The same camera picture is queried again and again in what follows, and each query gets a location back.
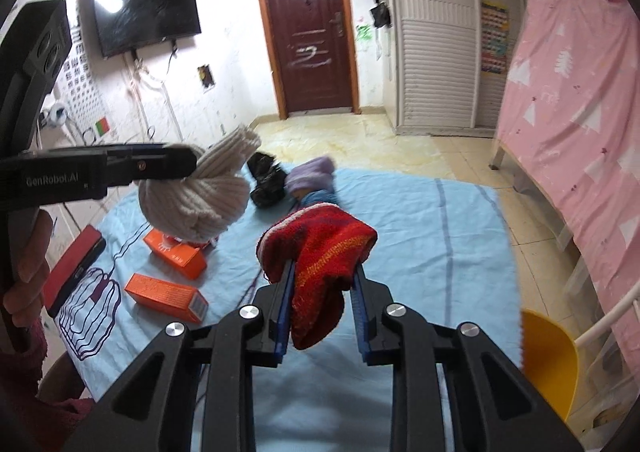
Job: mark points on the purple fuzzy sock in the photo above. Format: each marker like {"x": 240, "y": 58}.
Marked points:
{"x": 315, "y": 175}

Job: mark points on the dark brown wooden door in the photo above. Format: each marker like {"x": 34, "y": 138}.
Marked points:
{"x": 311, "y": 49}

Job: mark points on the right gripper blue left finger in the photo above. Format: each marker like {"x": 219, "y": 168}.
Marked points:
{"x": 281, "y": 312}

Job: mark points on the wall socket hole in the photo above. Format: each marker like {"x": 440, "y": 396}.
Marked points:
{"x": 206, "y": 76}

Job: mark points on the white slatted wardrobe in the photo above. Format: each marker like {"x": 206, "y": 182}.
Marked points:
{"x": 433, "y": 82}

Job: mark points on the orange box with white label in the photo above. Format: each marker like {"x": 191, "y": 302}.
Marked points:
{"x": 185, "y": 258}

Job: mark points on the colourful wall chart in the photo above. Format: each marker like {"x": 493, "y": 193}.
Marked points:
{"x": 495, "y": 38}

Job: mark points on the eye chart poster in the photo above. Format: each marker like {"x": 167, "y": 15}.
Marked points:
{"x": 77, "y": 90}

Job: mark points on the red striped knit cloth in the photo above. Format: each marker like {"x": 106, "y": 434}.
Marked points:
{"x": 326, "y": 245}

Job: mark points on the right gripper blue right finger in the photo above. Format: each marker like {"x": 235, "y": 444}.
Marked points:
{"x": 359, "y": 311}

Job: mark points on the black cloth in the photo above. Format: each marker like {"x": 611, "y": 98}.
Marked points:
{"x": 269, "y": 178}

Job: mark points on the white metal chair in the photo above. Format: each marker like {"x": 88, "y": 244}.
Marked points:
{"x": 607, "y": 316}

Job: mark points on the white wall power adapter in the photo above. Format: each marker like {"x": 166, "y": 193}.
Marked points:
{"x": 55, "y": 115}

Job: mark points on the pink tree print curtain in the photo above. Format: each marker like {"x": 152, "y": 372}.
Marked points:
{"x": 570, "y": 117}

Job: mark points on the wall mounted black television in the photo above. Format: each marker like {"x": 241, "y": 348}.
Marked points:
{"x": 125, "y": 25}

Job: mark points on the person left hand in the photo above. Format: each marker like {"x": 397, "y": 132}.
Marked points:
{"x": 27, "y": 271}

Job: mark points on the light blue bed sheet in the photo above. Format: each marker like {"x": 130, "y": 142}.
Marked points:
{"x": 443, "y": 249}

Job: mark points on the cream knitted sweater bundle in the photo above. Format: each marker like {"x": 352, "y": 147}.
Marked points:
{"x": 203, "y": 205}

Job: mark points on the yellow trash bin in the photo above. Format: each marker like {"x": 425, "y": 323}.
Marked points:
{"x": 550, "y": 361}

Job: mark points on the blue sock ball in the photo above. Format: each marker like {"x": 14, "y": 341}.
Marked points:
{"x": 307, "y": 198}

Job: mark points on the long orange printed box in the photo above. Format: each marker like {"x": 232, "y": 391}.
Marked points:
{"x": 180, "y": 301}

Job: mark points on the red black case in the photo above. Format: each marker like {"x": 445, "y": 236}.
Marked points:
{"x": 72, "y": 266}

